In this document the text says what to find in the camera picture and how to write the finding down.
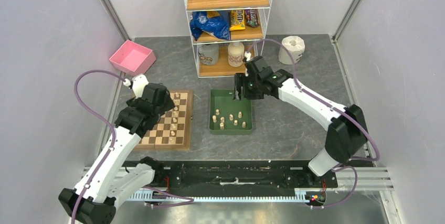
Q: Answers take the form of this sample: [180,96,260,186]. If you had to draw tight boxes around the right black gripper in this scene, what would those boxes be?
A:
[232,72,264,100]

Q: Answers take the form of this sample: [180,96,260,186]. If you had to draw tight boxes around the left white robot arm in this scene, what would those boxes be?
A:
[58,83,175,223]

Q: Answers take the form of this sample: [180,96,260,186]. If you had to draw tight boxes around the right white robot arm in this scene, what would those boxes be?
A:
[234,53,369,187]

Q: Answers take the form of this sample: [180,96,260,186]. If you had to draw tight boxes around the wooden chess board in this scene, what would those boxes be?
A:
[135,89,194,150]

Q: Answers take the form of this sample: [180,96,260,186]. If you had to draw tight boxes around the white patterned bottle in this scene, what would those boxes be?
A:
[228,41,245,67]

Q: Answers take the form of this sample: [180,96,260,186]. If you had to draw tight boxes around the grey patterned mug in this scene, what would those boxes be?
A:
[198,44,219,66]

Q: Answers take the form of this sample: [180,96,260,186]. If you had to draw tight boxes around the green metal tray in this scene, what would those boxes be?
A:
[209,89,253,135]

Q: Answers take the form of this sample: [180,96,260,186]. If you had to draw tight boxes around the pink plastic bin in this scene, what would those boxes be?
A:
[109,40,156,77]

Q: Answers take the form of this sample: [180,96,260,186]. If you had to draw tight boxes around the blue snack bag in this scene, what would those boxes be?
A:
[189,11,231,40]

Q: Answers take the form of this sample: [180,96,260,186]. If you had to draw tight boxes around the yellow candy bag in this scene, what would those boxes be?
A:
[230,9,246,31]

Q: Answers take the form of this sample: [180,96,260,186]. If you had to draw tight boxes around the brown candy bag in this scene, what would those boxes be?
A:
[244,9,260,28]

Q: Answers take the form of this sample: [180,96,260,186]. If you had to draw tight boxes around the white toilet paper roll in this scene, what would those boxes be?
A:
[278,36,305,65]

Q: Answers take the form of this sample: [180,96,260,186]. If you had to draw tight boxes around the white wire wooden shelf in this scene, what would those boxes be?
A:
[183,0,273,78]

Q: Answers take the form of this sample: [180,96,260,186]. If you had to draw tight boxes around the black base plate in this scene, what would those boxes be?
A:
[160,160,338,189]

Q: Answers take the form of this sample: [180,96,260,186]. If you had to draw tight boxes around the aluminium rail frame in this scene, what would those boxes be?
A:
[114,162,393,208]

